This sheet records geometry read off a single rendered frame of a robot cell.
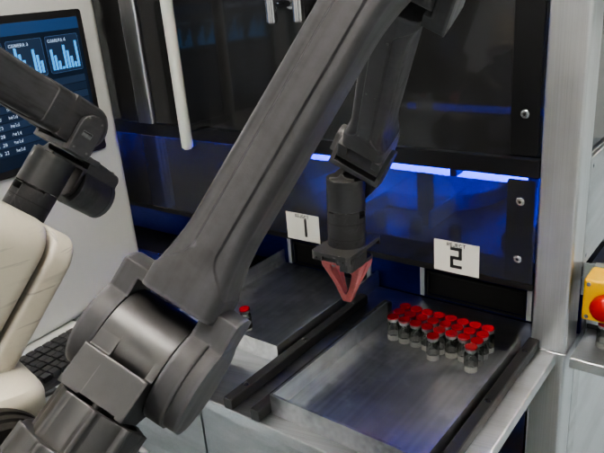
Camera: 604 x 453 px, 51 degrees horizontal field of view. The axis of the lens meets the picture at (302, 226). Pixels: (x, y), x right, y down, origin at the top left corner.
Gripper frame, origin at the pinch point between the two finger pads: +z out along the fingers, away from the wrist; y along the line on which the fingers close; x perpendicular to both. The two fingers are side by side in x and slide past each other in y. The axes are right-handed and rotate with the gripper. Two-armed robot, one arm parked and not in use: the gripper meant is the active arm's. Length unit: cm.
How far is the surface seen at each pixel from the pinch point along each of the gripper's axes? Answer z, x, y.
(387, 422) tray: 14.6, -10.9, -7.7
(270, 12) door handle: -42, 25, 18
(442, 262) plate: 1.4, -6.9, 22.3
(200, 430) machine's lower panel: 73, 66, 30
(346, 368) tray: 14.7, 1.5, 1.9
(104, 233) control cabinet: 8, 74, 14
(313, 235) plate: 2.3, 21.8, 24.3
